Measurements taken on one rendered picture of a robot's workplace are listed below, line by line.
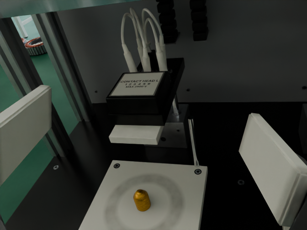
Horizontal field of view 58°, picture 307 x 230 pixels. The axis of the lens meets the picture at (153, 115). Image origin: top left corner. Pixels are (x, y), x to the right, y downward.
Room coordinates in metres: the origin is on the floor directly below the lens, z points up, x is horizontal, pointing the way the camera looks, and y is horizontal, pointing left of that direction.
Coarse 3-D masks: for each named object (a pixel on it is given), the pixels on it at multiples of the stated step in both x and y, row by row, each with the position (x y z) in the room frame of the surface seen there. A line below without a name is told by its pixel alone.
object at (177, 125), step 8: (184, 104) 0.37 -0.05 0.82; (184, 112) 0.35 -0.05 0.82; (168, 120) 0.34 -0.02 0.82; (176, 120) 0.34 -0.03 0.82; (184, 120) 0.33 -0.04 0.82; (168, 128) 0.34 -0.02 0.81; (176, 128) 0.33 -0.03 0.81; (184, 128) 0.33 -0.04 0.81; (160, 136) 0.34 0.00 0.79; (168, 136) 0.34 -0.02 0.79; (176, 136) 0.33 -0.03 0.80; (184, 136) 0.33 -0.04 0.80; (144, 144) 0.35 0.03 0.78; (160, 144) 0.34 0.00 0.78; (168, 144) 0.34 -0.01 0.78; (176, 144) 0.33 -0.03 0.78; (184, 144) 0.33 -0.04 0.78
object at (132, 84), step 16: (176, 64) 0.37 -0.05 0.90; (128, 80) 0.31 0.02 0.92; (144, 80) 0.30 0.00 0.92; (160, 80) 0.29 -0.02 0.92; (176, 80) 0.33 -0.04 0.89; (112, 96) 0.28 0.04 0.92; (128, 96) 0.28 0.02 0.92; (144, 96) 0.27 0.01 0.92; (160, 96) 0.27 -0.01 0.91; (176, 96) 0.35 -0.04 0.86; (112, 112) 0.28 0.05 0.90; (128, 112) 0.27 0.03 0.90; (144, 112) 0.27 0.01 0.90; (160, 112) 0.26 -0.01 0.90; (176, 112) 0.35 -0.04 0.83; (128, 128) 0.27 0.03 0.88; (144, 128) 0.26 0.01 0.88; (160, 128) 0.26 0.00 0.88
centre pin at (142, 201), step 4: (136, 192) 0.23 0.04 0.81; (140, 192) 0.23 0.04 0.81; (144, 192) 0.23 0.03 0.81; (136, 196) 0.23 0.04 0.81; (140, 196) 0.22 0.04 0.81; (144, 196) 0.22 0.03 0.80; (148, 196) 0.23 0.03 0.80; (136, 200) 0.22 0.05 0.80; (140, 200) 0.22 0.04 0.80; (144, 200) 0.22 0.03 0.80; (148, 200) 0.23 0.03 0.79; (136, 204) 0.22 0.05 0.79; (140, 204) 0.22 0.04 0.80; (144, 204) 0.22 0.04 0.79; (148, 204) 0.22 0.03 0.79; (140, 208) 0.22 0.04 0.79; (144, 208) 0.22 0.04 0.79; (148, 208) 0.22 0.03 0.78
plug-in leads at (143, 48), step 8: (144, 8) 0.38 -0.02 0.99; (136, 16) 0.39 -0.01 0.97; (152, 16) 0.37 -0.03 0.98; (136, 24) 0.39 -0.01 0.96; (144, 24) 0.38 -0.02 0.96; (152, 24) 0.35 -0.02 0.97; (136, 32) 0.38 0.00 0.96; (144, 32) 0.39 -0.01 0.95; (160, 32) 0.36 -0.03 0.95; (144, 40) 0.34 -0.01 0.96; (160, 40) 0.36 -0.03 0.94; (144, 48) 0.34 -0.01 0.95; (160, 48) 0.34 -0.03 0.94; (128, 56) 0.35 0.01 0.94; (144, 56) 0.34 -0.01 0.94; (152, 56) 0.39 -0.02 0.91; (160, 56) 0.34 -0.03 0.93; (128, 64) 0.35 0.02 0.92; (144, 64) 0.34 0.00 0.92; (152, 64) 0.39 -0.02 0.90; (160, 64) 0.34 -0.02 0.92
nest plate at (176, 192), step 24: (120, 168) 0.30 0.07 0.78; (144, 168) 0.29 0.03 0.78; (168, 168) 0.28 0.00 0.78; (192, 168) 0.27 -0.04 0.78; (120, 192) 0.26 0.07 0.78; (168, 192) 0.24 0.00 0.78; (192, 192) 0.23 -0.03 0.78; (96, 216) 0.23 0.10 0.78; (120, 216) 0.22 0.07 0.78; (144, 216) 0.21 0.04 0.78; (168, 216) 0.20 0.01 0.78; (192, 216) 0.20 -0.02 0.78
